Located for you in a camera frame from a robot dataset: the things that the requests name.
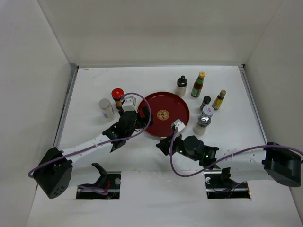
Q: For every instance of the silver lid white jar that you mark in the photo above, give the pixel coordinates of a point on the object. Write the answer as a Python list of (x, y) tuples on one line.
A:
[(107, 109)]

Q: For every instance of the small dark spice jar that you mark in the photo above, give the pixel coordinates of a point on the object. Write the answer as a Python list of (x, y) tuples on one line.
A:
[(206, 101)]

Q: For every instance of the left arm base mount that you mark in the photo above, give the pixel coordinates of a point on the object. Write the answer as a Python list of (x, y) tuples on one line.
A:
[(106, 187)]

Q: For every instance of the yellow label small bottle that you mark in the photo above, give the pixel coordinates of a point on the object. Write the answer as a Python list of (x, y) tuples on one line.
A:
[(218, 101)]

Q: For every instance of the red lid sauce jar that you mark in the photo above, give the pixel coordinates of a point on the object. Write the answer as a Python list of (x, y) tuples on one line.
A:
[(117, 93)]

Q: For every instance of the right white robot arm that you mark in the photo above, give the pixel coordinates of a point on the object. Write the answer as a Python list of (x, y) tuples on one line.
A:
[(272, 161)]

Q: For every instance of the clear dome salt grinder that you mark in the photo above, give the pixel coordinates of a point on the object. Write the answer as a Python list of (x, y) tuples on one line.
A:
[(203, 122)]

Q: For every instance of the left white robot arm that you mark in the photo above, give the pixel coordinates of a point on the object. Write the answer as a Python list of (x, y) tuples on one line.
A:
[(53, 174)]

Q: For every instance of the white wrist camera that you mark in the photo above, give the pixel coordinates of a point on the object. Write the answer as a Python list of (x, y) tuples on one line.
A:
[(181, 125), (129, 104)]

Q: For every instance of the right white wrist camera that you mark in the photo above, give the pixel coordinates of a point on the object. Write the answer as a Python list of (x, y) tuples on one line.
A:
[(181, 125)]

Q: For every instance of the round red lacquer tray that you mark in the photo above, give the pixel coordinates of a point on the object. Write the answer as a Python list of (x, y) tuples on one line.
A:
[(166, 108)]

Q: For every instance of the white lid red label jar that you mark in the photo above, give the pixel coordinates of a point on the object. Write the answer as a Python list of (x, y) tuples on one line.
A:
[(208, 110)]

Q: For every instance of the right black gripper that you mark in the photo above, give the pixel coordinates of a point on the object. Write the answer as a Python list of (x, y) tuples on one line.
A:
[(164, 144)]

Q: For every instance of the black cap white bottle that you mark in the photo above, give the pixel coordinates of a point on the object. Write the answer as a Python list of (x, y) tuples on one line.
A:
[(181, 86)]

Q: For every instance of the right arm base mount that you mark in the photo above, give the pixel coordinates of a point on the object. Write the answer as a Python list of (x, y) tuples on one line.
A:
[(219, 185)]

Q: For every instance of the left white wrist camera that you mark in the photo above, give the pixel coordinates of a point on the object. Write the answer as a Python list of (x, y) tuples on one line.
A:
[(129, 104)]

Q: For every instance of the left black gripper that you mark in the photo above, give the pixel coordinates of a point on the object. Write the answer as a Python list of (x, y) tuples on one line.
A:
[(145, 120)]

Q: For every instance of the red chili sauce bottle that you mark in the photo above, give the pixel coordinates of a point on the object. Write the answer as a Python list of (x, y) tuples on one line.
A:
[(198, 85)]

